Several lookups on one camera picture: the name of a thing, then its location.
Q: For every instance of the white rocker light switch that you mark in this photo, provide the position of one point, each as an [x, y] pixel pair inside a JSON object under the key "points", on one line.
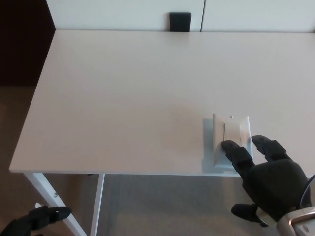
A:
{"points": [[232, 129]]}

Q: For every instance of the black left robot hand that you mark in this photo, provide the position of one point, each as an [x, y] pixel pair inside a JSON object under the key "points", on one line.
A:
{"points": [[37, 220]]}

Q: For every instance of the dark brown cabinet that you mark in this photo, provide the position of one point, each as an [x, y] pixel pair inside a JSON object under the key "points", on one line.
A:
{"points": [[22, 41]]}

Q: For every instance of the grey switch mounting plate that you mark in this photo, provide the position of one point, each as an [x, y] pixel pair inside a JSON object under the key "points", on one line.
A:
{"points": [[207, 145]]}

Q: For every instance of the white cylindrical peg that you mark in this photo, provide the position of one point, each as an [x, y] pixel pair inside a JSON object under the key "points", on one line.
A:
{"points": [[38, 205]]}

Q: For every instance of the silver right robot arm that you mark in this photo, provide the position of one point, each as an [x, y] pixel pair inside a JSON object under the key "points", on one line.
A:
{"points": [[297, 223]]}

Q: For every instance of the black wall outlet plate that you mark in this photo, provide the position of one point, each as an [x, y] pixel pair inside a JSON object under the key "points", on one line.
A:
{"points": [[180, 22]]}

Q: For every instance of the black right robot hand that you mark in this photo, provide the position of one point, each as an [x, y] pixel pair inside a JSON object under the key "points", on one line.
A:
{"points": [[275, 186]]}

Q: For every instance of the white table with metal legs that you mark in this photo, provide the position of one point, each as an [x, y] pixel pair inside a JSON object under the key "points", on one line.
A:
{"points": [[118, 98]]}

